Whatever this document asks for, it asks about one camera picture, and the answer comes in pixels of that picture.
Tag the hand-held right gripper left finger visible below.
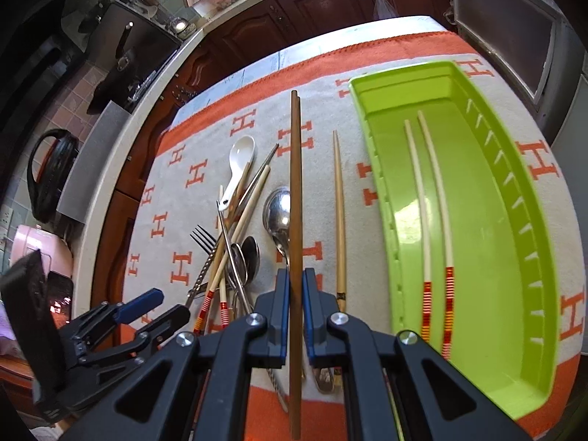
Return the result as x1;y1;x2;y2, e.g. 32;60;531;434
60;269;292;441

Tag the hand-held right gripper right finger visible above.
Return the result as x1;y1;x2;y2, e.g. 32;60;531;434
302;268;534;441

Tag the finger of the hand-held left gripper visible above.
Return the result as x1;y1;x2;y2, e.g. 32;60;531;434
80;305;191;368
69;288;165;345

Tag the steel fork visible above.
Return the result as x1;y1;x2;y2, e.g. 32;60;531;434
190;224;221;258

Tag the large steel spoon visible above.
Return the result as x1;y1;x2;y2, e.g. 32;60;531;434
262;186;292;271

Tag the light bamboo chopstick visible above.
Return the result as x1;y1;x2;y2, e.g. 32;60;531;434
333;129;347;314

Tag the white ceramic spoon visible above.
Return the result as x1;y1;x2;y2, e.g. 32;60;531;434
217;135;256;212

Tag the green plastic tray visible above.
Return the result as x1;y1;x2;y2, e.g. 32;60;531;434
348;61;558;421

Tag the smartphone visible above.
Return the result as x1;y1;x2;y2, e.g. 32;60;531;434
46;271;74;327

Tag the pink appliance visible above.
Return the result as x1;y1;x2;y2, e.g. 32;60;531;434
9;224;74;286

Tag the orange beige printed blanket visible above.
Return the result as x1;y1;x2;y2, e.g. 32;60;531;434
122;30;573;441

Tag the black kettle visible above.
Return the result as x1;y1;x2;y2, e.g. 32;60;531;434
26;129;81;223

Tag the stainless steel panel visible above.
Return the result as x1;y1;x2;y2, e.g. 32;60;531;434
57;101;129;221

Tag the black range hood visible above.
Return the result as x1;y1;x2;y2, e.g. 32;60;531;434
0;0;79;125

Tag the stainless steel stove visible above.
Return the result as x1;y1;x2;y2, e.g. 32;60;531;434
92;0;184;115

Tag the small black pan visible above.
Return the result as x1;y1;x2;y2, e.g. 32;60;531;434
76;0;113;35

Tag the clear plastic bag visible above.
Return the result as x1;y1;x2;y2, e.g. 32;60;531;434
371;0;400;21

